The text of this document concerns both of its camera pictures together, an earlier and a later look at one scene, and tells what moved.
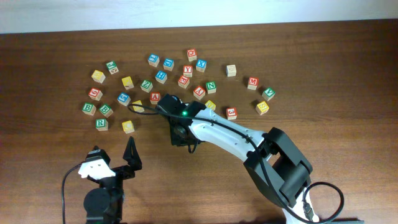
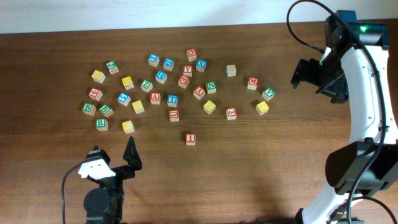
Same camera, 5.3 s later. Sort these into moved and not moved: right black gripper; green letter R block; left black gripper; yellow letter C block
Moved: right black gripper
Not moved: yellow letter C block; left black gripper; green letter R block
